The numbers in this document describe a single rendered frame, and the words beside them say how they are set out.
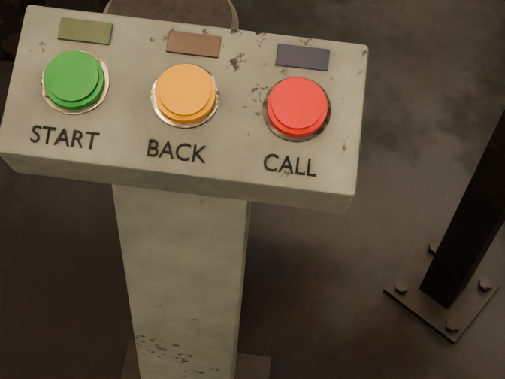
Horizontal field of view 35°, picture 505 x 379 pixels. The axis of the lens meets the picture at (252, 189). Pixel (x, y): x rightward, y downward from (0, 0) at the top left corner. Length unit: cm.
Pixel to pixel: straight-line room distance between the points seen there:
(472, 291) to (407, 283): 9
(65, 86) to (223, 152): 11
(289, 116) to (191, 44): 9
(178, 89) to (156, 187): 8
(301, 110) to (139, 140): 11
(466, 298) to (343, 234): 20
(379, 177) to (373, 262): 15
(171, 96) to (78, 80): 6
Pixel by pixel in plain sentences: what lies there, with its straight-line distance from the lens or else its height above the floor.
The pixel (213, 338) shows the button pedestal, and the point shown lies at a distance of 78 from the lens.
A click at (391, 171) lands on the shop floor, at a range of 129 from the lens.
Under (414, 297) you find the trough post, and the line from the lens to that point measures 117.
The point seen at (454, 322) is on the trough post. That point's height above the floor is 2.
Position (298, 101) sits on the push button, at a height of 61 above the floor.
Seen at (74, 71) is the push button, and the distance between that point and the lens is 55.
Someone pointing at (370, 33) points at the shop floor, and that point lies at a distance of 149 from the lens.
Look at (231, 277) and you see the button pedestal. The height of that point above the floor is 42.
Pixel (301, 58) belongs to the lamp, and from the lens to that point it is 56.
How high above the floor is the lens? 101
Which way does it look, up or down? 55 degrees down
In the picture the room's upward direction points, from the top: 6 degrees clockwise
